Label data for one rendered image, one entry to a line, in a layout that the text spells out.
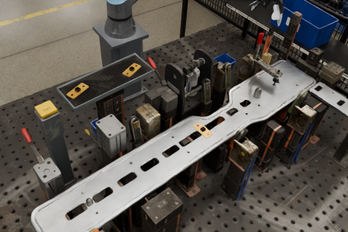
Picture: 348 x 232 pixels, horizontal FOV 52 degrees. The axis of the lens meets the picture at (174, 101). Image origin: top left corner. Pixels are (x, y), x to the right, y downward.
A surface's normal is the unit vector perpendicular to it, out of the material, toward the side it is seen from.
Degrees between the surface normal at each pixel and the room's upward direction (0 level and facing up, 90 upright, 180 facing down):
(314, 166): 0
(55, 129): 90
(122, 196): 0
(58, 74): 0
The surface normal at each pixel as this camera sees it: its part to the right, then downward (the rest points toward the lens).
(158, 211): 0.06, -0.70
